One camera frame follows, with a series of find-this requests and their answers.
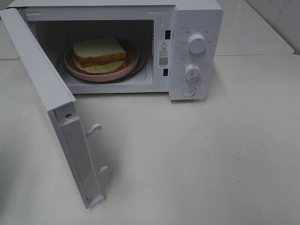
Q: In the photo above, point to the round white door button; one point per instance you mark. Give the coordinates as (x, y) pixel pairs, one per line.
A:
(188, 91)

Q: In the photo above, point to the pink round plate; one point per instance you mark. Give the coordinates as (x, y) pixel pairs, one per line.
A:
(131, 52)

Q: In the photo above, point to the toast sandwich with filling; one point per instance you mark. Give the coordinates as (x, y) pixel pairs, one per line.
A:
(99, 55)

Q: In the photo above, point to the white microwave door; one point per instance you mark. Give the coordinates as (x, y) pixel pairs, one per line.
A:
(59, 103)

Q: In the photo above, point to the glass microwave turntable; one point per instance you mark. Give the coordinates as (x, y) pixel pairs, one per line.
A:
(140, 65)

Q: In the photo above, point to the lower white timer knob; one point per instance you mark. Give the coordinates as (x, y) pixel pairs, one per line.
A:
(192, 72)

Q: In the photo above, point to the white microwave oven body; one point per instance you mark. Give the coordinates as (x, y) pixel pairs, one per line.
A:
(159, 28)

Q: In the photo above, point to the upper white power knob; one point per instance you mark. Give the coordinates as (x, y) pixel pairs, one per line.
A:
(197, 43)

